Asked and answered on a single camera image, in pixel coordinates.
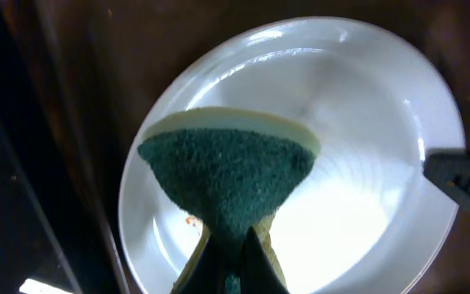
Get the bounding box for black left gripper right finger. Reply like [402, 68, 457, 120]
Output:
[239, 227, 289, 294]

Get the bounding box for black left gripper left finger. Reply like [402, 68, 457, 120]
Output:
[180, 236, 228, 294]

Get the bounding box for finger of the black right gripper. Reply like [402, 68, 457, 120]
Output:
[423, 149, 470, 214]

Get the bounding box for white plate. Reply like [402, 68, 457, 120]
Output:
[135, 17, 465, 293]

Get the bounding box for green yellow sponge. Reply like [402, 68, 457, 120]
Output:
[137, 107, 321, 293]

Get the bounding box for brown plastic tray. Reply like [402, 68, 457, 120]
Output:
[0, 0, 470, 293]

